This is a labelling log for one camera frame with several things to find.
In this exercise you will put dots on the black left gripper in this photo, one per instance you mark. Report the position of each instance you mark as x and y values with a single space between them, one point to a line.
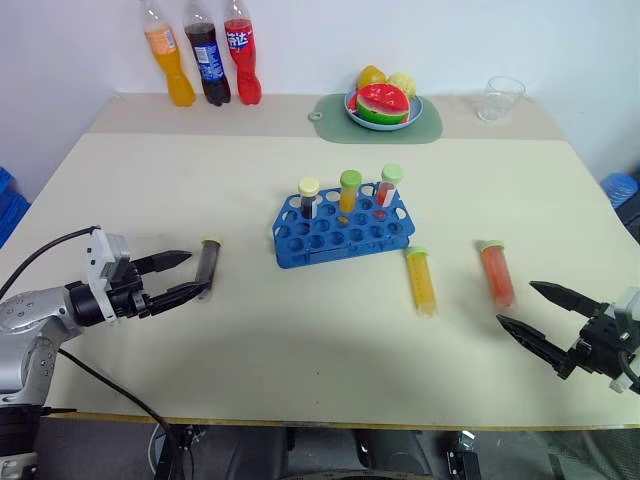
125 295

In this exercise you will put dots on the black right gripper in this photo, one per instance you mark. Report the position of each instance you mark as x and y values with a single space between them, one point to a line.
600 345

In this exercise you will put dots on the dark liquid tube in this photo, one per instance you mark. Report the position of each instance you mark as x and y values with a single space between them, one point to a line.
207 265
309 197

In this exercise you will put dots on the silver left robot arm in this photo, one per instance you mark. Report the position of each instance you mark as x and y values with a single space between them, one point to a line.
30 310

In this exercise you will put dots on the red liquid tube, pale-green cap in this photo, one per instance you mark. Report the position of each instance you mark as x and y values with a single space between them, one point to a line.
497 275

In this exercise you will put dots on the dark liquid tube, yellow cap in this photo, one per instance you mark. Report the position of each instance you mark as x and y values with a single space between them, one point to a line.
309 197

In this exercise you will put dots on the blue test tube rack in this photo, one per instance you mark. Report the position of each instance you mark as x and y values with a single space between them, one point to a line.
345 240

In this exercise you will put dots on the orange tube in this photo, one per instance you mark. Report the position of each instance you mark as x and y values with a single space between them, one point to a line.
348 192

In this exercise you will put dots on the red liquid tube, bright-green cap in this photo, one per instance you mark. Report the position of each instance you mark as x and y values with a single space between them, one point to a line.
387 187

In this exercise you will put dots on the blue ribbed plastic object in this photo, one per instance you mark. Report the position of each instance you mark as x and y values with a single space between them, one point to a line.
620 186

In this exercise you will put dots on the blue plastic crate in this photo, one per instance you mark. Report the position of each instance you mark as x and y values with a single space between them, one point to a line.
12 210

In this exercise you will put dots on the dark rounded shape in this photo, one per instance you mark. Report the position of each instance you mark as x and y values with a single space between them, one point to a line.
400 460

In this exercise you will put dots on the orange soda bottle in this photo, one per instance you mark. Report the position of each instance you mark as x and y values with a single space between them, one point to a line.
172 70

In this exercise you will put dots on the cola bottle with blue label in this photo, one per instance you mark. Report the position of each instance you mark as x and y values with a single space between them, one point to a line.
210 65

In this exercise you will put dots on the clear plastic cup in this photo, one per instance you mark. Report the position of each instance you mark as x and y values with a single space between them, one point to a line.
497 100

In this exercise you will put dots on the green silicone mat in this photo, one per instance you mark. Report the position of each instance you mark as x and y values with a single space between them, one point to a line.
330 125

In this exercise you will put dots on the red soda bottle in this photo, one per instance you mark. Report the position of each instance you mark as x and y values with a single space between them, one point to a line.
245 65

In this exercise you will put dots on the light blue plate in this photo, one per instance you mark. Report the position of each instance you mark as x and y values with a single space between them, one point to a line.
417 112

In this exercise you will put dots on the toy watermelon slice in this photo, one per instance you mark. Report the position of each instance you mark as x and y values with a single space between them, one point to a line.
382 105

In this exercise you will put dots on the yellow toy fruit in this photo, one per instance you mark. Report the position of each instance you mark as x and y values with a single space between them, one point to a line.
402 82

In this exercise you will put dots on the orange toy fruit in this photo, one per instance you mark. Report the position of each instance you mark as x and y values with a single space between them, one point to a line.
371 76

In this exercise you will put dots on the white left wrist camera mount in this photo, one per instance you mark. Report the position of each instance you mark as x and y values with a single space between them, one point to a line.
95 260

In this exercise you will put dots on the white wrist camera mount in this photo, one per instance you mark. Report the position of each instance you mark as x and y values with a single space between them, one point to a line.
95 260
630 300

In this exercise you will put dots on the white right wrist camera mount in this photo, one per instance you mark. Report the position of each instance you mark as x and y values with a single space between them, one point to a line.
630 300

